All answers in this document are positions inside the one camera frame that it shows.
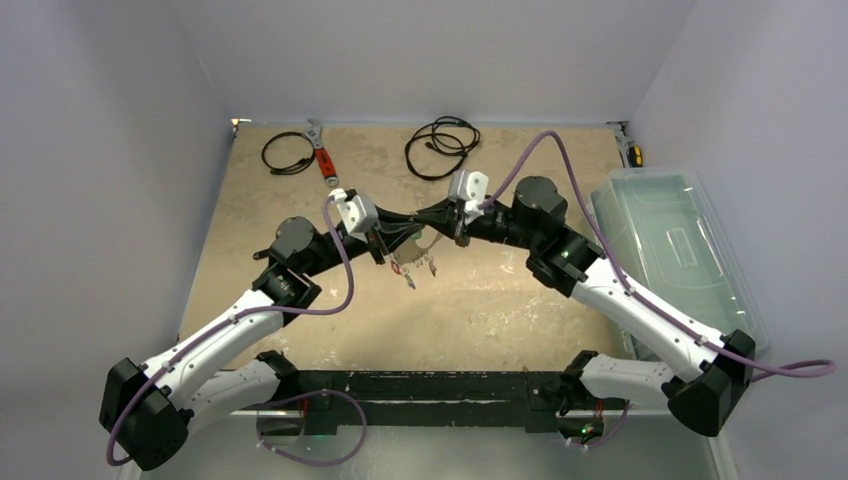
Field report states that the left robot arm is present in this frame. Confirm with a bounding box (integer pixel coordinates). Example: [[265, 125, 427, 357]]
[[99, 202, 423, 471]]

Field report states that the red handled adjustable wrench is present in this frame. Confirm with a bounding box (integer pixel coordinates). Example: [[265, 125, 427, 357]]
[[304, 119, 339, 188]]

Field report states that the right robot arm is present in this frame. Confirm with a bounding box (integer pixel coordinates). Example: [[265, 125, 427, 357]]
[[409, 172, 756, 437]]

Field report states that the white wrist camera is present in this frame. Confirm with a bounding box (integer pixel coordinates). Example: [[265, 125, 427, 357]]
[[329, 188, 379, 241], [447, 169, 489, 224]]

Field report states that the black coiled cable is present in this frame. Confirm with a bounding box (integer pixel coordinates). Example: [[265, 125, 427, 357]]
[[260, 131, 317, 178], [404, 115, 482, 181]]

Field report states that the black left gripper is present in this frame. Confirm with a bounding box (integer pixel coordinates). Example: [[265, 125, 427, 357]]
[[302, 203, 422, 278]]

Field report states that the clear plastic storage bin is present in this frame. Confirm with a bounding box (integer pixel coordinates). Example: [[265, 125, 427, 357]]
[[589, 168, 771, 358]]

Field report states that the metal key organizer ring plate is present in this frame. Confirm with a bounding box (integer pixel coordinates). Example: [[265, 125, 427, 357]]
[[389, 233, 444, 290]]

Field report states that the black coiled cable right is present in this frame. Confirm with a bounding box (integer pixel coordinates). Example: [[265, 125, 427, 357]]
[[404, 115, 482, 181]]

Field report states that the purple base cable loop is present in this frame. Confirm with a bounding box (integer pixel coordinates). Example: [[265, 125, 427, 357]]
[[254, 388, 369, 468]]

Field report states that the black coiled cable left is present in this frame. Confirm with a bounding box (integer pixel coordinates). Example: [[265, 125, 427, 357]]
[[260, 131, 317, 178]]

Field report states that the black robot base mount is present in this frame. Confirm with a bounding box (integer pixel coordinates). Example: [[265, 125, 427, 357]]
[[256, 351, 624, 443]]

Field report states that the yellow black clamp tool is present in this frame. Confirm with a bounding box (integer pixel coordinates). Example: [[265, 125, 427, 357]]
[[606, 121, 644, 168]]

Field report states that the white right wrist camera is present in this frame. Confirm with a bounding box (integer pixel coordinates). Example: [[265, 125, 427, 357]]
[[447, 169, 489, 224]]

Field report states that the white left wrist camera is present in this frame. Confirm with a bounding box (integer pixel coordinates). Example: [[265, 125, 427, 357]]
[[329, 188, 379, 241]]

